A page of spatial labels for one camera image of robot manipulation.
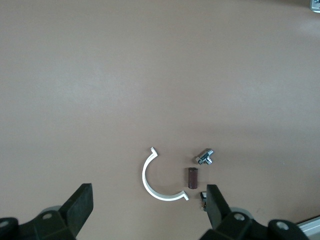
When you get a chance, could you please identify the white half-ring pipe clamp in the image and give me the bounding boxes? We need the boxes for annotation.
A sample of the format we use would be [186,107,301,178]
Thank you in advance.
[141,146,190,202]

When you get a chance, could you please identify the chrome angle valve fitting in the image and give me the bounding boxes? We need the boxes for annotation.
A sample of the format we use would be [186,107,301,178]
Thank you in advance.
[194,148,216,166]

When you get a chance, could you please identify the brown cylindrical capacitor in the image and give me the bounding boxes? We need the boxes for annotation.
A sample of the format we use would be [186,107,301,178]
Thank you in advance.
[186,166,200,190]

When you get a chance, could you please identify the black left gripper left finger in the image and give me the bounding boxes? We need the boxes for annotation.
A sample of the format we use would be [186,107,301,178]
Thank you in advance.
[0,183,94,240]

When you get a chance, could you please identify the square white push button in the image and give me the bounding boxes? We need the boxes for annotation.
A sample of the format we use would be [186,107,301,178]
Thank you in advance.
[199,191,208,211]

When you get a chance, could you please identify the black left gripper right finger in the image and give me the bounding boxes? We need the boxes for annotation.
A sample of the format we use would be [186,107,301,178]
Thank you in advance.
[199,184,311,240]

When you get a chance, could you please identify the white drawer cabinet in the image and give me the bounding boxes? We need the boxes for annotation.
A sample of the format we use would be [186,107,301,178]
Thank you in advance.
[296,216,320,237]

